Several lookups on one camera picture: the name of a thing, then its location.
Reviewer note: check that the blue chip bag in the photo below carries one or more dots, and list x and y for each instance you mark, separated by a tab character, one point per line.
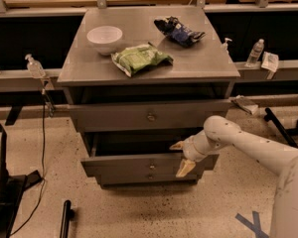
175	31

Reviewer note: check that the black stand base left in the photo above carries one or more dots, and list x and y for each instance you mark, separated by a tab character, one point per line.
11	189

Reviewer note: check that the clear water bottle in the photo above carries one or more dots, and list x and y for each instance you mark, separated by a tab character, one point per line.
255	53

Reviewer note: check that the grey top drawer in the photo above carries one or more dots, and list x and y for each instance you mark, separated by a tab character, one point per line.
145	115

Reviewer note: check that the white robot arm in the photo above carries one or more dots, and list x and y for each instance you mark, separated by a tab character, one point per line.
280	159

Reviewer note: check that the black stand leg right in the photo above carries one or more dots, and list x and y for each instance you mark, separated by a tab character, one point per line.
286	133

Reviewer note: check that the green chip bag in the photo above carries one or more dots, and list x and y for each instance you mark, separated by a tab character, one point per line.
133	59

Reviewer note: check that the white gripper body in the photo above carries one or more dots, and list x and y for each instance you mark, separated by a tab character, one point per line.
189	147

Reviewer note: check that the right sanitizer pump bottle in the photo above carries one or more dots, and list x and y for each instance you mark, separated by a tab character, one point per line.
225	44

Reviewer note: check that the grey drawer cabinet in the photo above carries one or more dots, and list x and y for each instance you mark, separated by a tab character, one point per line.
138	80

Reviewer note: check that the white paper packet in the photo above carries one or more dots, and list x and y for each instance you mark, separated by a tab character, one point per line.
270	61

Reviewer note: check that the left sanitizer pump bottle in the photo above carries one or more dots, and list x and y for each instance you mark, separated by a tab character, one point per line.
34	67

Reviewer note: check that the grey bottom drawer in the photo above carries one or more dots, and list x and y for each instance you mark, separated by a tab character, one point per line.
138	178

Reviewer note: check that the grey drawer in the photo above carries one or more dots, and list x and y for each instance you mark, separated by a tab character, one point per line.
147	153
138	178
145	115

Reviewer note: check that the folded cloth on rail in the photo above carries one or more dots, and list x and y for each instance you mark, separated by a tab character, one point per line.
245	104

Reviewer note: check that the white bowl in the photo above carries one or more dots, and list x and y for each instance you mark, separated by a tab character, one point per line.
105	39

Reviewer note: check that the black bar on floor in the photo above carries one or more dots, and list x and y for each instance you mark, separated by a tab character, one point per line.
68	215

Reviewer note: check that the sanitizer pump bottle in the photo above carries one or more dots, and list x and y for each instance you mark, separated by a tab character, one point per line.
225	44
34	67

